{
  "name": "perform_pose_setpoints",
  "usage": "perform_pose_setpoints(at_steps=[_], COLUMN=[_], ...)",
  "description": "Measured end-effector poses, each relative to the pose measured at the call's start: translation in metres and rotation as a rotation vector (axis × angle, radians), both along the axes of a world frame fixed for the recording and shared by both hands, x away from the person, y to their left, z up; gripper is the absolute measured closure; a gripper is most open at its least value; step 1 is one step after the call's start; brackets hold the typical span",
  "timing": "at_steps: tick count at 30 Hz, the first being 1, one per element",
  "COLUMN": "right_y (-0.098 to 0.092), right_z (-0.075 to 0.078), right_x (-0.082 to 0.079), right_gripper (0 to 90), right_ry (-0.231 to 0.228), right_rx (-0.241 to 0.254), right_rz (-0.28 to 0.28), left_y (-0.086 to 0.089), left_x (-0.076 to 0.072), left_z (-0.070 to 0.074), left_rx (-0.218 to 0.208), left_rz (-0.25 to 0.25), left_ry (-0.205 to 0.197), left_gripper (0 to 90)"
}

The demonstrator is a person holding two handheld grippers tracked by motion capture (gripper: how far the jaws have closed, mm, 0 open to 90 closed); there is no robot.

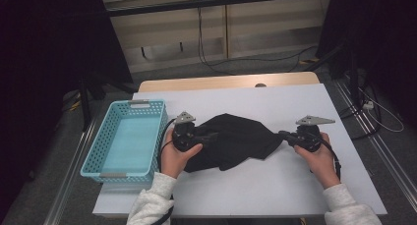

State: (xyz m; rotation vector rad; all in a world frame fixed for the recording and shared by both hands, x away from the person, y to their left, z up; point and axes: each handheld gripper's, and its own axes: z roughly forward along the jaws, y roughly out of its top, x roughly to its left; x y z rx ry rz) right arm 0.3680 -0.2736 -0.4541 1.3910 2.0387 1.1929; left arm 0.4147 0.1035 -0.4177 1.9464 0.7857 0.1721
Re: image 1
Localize black pants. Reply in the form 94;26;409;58
183;112;286;174

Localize light blue plastic basket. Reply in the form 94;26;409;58
80;98;169;184

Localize black floor cable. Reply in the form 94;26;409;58
208;44;319;73

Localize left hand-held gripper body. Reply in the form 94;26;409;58
171;111;202;153

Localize hand-held gripper cable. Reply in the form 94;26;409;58
151;118;178;225
316;136;342;182

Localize person's right hand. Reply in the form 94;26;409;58
293;132;342;190

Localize left hand-held gripper cable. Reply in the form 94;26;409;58
151;118;178;225

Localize white table cover sheet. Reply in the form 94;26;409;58
91;83;388;218

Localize person's left hand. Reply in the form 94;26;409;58
160;128;204;180

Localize black curtain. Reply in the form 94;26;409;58
0;0;134;219
316;0;417;128

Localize white cable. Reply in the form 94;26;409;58
357;86;405;134

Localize black cable bundle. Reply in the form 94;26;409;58
338;84;383;141

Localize hanging black cable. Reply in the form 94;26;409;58
196;6;237;77

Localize right hand-held gripper cable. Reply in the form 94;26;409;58
316;136;342;182

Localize metal floor rail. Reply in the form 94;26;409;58
333;79;417;204
43;118;99;225

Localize black metal crossbar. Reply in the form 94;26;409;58
106;0;332;18

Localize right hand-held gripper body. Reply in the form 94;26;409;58
293;115;336;153

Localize black stand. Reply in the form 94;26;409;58
78;72;141;133
306;37;365;105

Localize yellow cable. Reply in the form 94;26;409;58
67;98;83;112

